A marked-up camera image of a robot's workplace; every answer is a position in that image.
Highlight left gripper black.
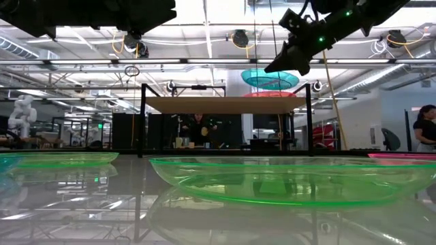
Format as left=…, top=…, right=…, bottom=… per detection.
left=88, top=0, right=177, bottom=35

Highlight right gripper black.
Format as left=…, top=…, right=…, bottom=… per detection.
left=264, top=8, right=337, bottom=76

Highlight blue translucent plastic plate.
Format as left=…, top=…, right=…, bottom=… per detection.
left=0, top=156, right=23, bottom=175
left=240, top=68, right=300, bottom=91

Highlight orange translucent plastic plate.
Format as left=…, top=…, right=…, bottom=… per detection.
left=242, top=91, right=298, bottom=99

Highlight wooden shelf black metal legs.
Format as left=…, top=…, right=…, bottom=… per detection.
left=138, top=83, right=315, bottom=158

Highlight red object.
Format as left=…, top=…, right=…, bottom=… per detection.
left=312, top=124, right=337, bottom=149

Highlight person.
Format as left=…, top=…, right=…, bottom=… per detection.
left=413, top=104, right=436, bottom=153
left=179, top=114, right=219, bottom=149

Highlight grey office chair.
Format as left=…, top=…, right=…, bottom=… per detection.
left=381, top=127, right=402, bottom=152

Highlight green translucent plastic plate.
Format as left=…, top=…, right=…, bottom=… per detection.
left=149, top=156, right=436, bottom=208
left=0, top=152, right=120, bottom=168

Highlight pink translucent plastic plate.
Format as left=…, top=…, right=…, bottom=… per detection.
left=367, top=153, right=436, bottom=161

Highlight white robot figure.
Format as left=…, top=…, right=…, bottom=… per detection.
left=7, top=95, right=37, bottom=139

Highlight black ceiling cable reel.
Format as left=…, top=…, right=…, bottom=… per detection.
left=124, top=32, right=150, bottom=59
left=386, top=29, right=407, bottom=48
left=233, top=29, right=249, bottom=48

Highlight yellow cable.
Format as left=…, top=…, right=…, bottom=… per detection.
left=322, top=50, right=349, bottom=150

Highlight silver ventilation duct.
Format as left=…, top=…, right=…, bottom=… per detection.
left=340, top=44, right=436, bottom=99

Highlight black aluminium table frame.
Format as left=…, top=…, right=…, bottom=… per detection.
left=0, top=148, right=436, bottom=158

